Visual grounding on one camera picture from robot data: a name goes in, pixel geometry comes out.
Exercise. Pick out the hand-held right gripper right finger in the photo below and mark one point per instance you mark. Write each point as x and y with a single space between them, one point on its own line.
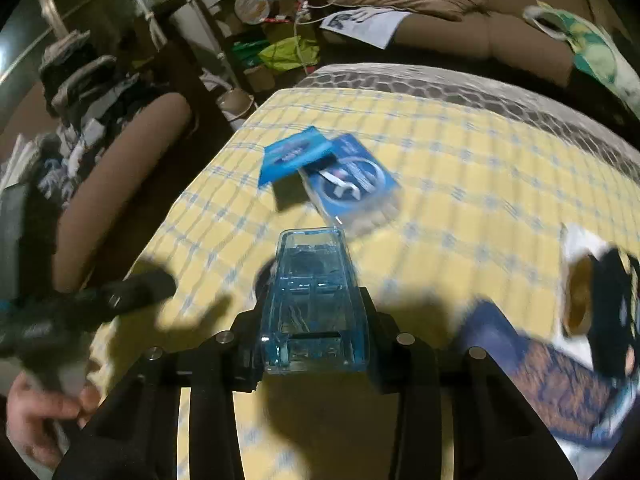
382 350

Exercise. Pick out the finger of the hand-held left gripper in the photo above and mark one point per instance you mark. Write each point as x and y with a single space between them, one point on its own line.
140 290

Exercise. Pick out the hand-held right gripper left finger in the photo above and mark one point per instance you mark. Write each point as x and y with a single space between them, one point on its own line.
245 355

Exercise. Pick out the blue clear plastic case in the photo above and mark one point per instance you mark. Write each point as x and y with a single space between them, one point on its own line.
310 300

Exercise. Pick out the clear floss pick box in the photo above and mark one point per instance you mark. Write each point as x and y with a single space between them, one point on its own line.
355 185

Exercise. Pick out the person's left hand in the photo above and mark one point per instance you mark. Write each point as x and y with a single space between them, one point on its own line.
35 425

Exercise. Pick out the brown padded chair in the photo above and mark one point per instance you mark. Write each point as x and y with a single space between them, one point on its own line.
125 175

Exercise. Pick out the navy printed banner cloth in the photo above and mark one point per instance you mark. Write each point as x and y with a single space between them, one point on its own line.
550 390

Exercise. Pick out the yellow checked tablecloth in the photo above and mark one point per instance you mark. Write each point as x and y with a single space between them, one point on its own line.
475 200

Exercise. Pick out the white brown round item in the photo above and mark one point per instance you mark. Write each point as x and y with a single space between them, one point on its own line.
580 300

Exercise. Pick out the beige round pot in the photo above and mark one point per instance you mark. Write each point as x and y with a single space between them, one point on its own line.
235 102

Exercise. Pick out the striped clothes pile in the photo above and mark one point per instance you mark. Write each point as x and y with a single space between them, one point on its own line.
80 75

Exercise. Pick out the black patched sock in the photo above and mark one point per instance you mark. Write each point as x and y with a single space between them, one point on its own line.
612 310

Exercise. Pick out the dark wooden chair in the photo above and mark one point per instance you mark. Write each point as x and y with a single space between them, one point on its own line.
175 50

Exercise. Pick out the green plastic bag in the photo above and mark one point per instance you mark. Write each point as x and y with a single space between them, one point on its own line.
287 52

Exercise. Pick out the round tin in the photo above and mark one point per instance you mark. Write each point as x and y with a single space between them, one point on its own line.
252 6

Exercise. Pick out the brown sofa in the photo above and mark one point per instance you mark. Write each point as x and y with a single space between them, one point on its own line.
450 40

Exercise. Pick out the printed paper sheet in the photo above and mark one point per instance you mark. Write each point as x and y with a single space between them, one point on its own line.
365 22

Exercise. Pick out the green floral bag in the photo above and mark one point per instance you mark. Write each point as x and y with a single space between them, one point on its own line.
595 55

